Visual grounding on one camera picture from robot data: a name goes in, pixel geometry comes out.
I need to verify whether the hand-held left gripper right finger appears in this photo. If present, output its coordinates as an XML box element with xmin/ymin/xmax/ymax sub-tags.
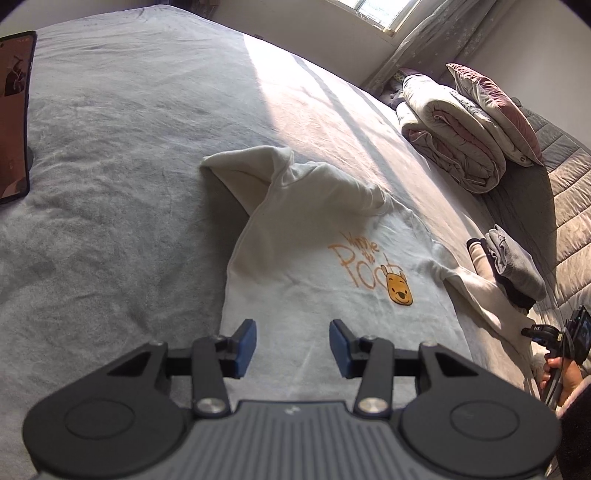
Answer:
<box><xmin>329</xmin><ymin>318</ymin><xmax>485</xmax><ymax>419</ymax></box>

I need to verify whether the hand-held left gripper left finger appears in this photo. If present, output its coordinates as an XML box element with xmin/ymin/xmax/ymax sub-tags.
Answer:
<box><xmin>99</xmin><ymin>318</ymin><xmax>257</xmax><ymax>419</ymax></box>

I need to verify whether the white bear print sweatshirt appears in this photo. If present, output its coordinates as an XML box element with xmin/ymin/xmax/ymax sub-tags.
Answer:
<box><xmin>199</xmin><ymin>145</ymin><xmax>539</xmax><ymax>407</ymax></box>

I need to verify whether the person's right forearm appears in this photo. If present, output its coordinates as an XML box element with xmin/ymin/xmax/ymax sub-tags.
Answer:
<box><xmin>556</xmin><ymin>367</ymin><xmax>591</xmax><ymax>418</ymax></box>

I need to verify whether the person's right hand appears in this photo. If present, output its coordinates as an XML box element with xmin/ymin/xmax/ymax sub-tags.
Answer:
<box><xmin>539</xmin><ymin>357</ymin><xmax>583</xmax><ymax>398</ymax></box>

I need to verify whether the folded black garment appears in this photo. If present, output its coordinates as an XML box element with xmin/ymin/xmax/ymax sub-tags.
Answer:
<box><xmin>466</xmin><ymin>237</ymin><xmax>536</xmax><ymax>311</ymax></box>

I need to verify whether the folded grey sweater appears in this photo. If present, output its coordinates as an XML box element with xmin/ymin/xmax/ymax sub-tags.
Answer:
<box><xmin>485</xmin><ymin>224</ymin><xmax>548</xmax><ymax>301</ymax></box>

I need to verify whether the folded cream garment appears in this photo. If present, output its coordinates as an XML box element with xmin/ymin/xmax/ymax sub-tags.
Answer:
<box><xmin>467</xmin><ymin>240</ymin><xmax>497</xmax><ymax>282</ymax></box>

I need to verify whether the grey quilted headboard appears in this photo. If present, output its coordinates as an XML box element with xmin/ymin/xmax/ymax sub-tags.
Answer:
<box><xmin>519</xmin><ymin>106</ymin><xmax>591</xmax><ymax>365</ymax></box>

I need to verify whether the folded beige pink quilt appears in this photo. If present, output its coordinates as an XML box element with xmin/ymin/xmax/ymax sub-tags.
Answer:
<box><xmin>396</xmin><ymin>74</ymin><xmax>509</xmax><ymax>193</ymax></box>

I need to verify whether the grey pink pillow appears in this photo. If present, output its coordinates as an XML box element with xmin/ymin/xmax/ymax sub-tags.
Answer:
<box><xmin>445</xmin><ymin>63</ymin><xmax>546</xmax><ymax>167</ymax></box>

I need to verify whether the grey bed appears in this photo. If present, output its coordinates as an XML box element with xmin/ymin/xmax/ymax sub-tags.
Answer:
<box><xmin>0</xmin><ymin>4</ymin><xmax>578</xmax><ymax>480</ymax></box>

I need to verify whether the grey patterned curtain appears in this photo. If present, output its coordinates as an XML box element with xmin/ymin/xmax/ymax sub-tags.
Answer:
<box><xmin>365</xmin><ymin>0</ymin><xmax>502</xmax><ymax>97</ymax></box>

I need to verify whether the black smartphone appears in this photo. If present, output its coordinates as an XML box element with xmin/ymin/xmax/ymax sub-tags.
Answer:
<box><xmin>0</xmin><ymin>31</ymin><xmax>38</xmax><ymax>205</ymax></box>

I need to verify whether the window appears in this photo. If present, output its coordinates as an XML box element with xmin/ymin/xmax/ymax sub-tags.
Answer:
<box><xmin>332</xmin><ymin>0</ymin><xmax>432</xmax><ymax>35</ymax></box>

